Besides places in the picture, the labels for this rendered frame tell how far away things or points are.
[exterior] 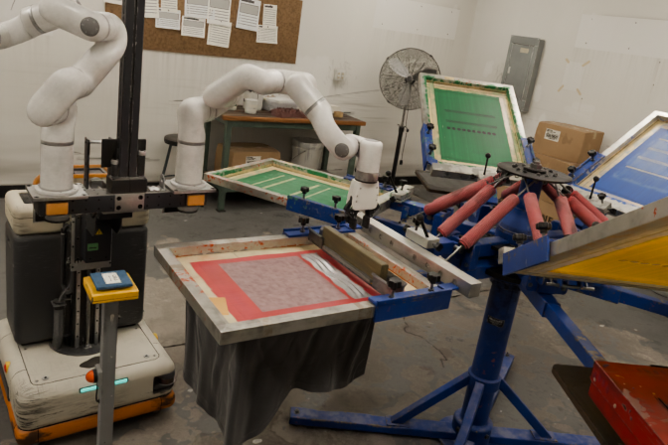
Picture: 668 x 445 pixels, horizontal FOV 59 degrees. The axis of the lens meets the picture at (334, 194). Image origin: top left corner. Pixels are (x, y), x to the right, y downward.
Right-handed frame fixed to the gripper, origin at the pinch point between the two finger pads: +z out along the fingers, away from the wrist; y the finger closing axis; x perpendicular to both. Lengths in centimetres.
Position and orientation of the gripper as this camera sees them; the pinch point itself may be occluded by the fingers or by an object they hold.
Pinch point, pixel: (359, 222)
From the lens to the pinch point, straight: 199.4
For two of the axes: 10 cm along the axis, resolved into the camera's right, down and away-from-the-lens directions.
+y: -8.4, 0.4, -5.4
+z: -1.3, 9.5, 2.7
